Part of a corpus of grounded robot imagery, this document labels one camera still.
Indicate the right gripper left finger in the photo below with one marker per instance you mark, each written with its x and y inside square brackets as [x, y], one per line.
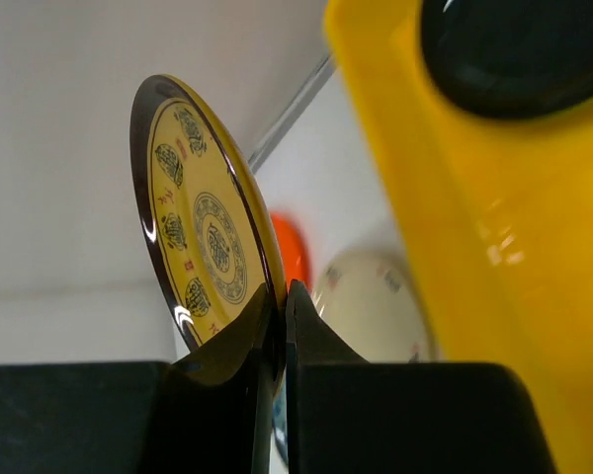
[209, 412]

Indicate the blue floral plate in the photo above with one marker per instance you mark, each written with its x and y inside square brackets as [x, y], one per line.
[280, 425]

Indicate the yellow plastic bin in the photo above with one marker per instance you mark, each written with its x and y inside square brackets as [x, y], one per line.
[496, 215]

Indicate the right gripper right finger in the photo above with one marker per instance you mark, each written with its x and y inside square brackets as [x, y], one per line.
[348, 415]

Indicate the yellow patterned plate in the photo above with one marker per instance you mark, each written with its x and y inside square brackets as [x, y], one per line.
[208, 232]

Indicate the black plate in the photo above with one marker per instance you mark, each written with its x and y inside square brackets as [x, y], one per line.
[509, 59]

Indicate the right orange plate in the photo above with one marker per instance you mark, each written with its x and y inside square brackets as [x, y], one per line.
[293, 250]

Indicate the cream patterned plate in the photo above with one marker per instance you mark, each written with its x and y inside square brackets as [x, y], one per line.
[368, 301]

